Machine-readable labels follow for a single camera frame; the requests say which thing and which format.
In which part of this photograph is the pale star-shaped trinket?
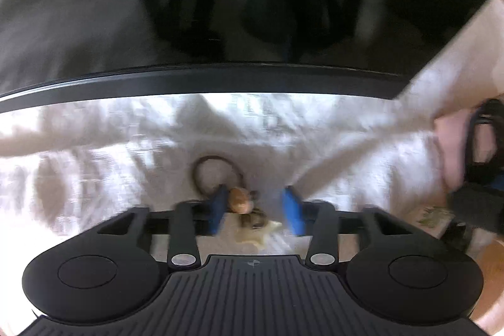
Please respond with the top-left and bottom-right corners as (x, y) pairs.
(235, 220), (283, 253)

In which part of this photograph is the keyring with charms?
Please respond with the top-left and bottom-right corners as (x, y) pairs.
(192, 156), (270, 230)

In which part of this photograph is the small printed card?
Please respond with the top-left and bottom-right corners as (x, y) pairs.
(415, 204), (453, 230)

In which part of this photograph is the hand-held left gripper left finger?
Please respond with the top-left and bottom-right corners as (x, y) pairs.
(96, 184), (230, 271)

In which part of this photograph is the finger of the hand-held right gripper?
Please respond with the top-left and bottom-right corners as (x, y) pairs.
(449, 174), (504, 235)
(465, 99), (504, 179)

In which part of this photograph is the black flat screen television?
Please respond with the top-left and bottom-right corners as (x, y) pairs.
(0, 0), (504, 112)

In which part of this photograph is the white textured tablecloth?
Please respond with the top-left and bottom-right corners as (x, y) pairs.
(0, 92), (504, 282)

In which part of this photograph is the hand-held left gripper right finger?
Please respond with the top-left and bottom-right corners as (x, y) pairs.
(280, 185), (416, 271)

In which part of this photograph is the white cloth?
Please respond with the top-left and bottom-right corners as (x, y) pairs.
(293, 0), (504, 199)

